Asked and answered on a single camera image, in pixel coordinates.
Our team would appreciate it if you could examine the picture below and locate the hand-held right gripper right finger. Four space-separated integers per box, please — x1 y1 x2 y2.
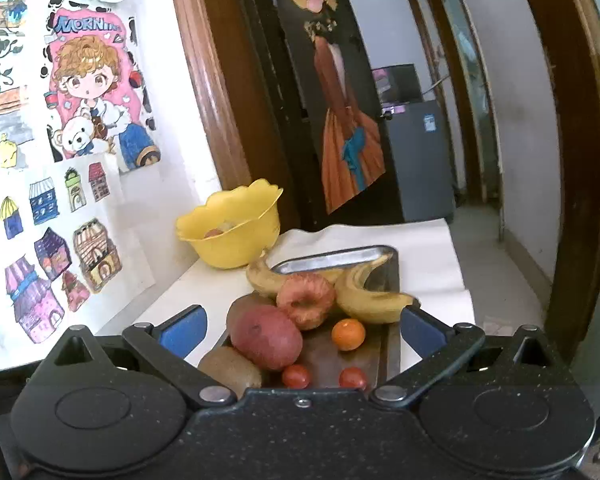
370 306 556 407

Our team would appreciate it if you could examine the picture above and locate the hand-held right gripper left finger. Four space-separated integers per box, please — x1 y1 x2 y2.
42 305 237 408

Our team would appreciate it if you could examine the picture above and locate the metal tray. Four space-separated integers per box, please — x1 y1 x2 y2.
215 245 401 392

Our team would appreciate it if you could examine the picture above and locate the yellow banana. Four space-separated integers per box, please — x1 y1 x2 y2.
245 255 343 301
334 254 422 325

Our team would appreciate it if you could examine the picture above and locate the brown kiwi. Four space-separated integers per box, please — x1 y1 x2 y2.
197 345 263 398

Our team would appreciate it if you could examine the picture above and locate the brown potato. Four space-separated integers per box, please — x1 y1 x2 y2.
226 292 276 333

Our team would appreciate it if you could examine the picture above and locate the small orange kumquat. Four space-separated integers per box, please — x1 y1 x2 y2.
331 318 367 352

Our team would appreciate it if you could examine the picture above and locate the red cherry tomato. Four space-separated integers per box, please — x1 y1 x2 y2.
281 364 313 389
339 367 368 391

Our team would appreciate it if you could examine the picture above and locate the dark red apple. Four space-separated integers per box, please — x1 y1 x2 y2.
230 305 304 372

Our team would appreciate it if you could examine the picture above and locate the yellow plastic bowl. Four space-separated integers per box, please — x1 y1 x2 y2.
175 178 284 270

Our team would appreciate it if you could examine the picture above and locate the pale red apple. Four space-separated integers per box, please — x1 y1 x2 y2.
276 272 336 332

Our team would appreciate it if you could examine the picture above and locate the colored houses drawing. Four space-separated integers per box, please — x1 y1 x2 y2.
0 160 157 376

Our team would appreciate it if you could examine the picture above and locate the grey refrigerator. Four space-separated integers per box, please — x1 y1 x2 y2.
381 100 456 223

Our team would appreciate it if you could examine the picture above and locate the door poster orange dress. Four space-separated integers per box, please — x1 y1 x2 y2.
285 0 387 214

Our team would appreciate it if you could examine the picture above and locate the black box appliance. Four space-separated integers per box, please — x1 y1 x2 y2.
371 64 422 106

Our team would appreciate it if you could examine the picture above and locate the pink cartoon girl drawing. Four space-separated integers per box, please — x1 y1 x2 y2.
42 7 163 176

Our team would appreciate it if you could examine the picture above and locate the large colored child drawing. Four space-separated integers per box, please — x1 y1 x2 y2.
0 0 48 178

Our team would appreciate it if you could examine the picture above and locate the dark hallway door frame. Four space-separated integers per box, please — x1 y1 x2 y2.
417 0 506 243

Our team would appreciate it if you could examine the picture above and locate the large brown door frame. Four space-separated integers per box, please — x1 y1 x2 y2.
510 0 600 361

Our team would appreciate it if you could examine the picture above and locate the wooden door frame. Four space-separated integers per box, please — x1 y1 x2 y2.
167 0 301 231

